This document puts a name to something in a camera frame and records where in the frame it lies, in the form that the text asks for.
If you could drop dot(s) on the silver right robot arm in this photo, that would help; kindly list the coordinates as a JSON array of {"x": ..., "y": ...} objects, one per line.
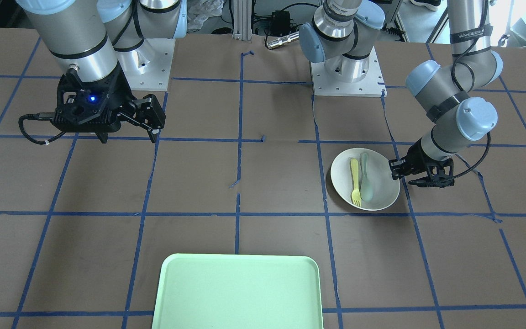
[{"x": 99, "y": 44}]

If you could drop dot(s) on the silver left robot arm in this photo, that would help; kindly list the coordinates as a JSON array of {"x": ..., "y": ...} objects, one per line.
[{"x": 341, "y": 35}]

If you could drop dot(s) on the yellow plastic fork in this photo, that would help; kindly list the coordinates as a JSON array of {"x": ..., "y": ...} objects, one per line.
[{"x": 356, "y": 196}]

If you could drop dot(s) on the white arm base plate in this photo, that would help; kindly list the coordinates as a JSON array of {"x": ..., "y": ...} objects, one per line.
[
  {"x": 148, "y": 67},
  {"x": 348, "y": 77}
]

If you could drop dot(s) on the cream round plate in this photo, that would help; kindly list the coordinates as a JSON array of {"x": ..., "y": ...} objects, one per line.
[{"x": 386, "y": 190}]

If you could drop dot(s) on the light green plastic tray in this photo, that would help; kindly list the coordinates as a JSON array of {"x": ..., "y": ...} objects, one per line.
[{"x": 215, "y": 291}]

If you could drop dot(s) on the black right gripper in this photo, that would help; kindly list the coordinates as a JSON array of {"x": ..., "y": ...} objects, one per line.
[{"x": 118, "y": 93}]

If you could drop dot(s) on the pale green plastic spoon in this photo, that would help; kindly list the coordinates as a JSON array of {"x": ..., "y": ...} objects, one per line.
[{"x": 366, "y": 187}]

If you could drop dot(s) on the metal cable connector plug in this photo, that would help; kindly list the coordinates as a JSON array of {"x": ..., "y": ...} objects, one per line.
[{"x": 281, "y": 41}]

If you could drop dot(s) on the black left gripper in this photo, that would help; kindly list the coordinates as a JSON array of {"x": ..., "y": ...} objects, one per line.
[{"x": 417, "y": 156}]

